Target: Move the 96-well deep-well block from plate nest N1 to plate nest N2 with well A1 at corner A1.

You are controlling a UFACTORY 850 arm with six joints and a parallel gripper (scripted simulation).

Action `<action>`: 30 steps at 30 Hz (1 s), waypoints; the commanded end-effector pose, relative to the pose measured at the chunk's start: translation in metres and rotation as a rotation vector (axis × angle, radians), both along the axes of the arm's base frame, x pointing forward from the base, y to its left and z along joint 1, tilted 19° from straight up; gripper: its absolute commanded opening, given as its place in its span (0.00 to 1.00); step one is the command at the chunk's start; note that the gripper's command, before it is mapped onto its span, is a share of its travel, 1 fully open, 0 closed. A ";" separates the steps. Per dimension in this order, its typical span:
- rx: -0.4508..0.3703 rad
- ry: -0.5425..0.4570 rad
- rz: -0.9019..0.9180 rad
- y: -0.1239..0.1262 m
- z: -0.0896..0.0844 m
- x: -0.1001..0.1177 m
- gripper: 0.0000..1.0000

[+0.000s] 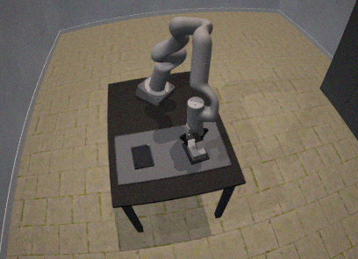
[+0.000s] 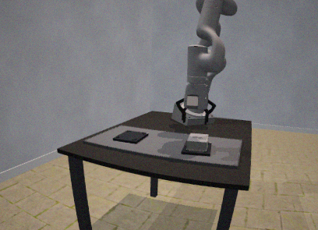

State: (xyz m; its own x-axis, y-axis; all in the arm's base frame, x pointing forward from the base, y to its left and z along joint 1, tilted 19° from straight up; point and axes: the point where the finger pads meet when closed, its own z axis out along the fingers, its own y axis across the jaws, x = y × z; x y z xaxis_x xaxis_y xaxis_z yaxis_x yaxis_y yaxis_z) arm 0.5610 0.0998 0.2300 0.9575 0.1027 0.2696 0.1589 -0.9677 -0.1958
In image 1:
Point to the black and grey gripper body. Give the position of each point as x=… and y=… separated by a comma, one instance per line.
x=189, y=131

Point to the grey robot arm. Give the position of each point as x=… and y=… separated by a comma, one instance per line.
x=157, y=85

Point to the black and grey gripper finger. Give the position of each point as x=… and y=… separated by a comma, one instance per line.
x=184, y=139
x=205, y=131

